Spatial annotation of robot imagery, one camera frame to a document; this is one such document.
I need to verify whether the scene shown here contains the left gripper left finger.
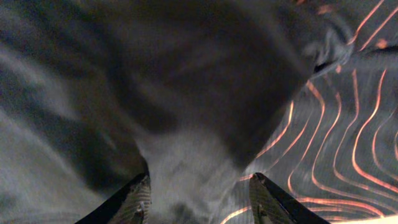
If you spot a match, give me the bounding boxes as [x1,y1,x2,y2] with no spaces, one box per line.
[76,174,151,224]

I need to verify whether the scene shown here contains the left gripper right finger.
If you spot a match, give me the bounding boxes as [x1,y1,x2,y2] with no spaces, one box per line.
[249,172,330,224]

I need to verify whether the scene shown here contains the black orange-patterned jersey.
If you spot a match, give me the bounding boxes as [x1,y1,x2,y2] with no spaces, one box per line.
[1,1,397,223]

